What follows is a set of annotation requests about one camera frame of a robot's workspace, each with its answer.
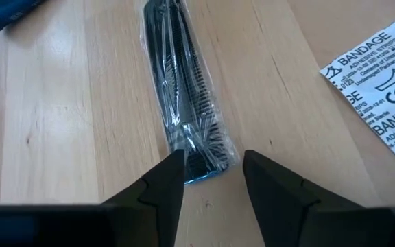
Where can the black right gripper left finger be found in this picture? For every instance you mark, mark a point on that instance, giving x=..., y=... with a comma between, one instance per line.
x=156, y=199

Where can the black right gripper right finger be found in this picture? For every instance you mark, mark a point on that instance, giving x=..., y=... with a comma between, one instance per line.
x=276, y=199

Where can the black comb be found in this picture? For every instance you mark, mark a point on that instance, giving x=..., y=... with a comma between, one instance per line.
x=183, y=85

